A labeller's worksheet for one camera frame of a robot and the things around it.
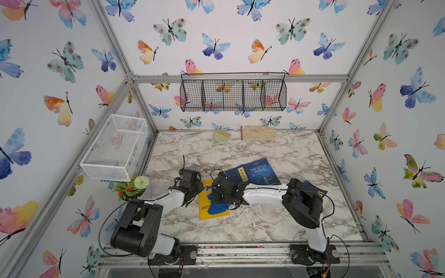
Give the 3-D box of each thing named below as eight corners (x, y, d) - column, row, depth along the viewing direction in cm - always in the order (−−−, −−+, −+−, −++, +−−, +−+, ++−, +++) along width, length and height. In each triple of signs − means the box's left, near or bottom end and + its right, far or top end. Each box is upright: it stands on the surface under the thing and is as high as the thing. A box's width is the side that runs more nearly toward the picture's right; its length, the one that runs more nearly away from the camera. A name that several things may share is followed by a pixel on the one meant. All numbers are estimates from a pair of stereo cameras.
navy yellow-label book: (300, 186, 97) (302, 183, 94) (305, 180, 99) (307, 177, 96) (320, 200, 92) (323, 197, 89) (324, 194, 94) (327, 191, 91)
